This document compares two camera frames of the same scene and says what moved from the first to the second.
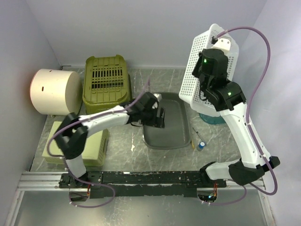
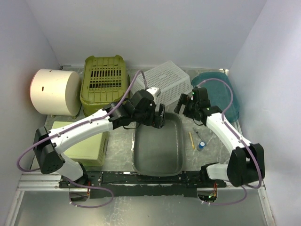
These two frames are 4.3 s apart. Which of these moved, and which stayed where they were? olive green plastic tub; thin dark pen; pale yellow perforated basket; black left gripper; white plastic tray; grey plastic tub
Moved: white plastic tray; grey plastic tub
Stayed: pale yellow perforated basket; thin dark pen; black left gripper; olive green plastic tub
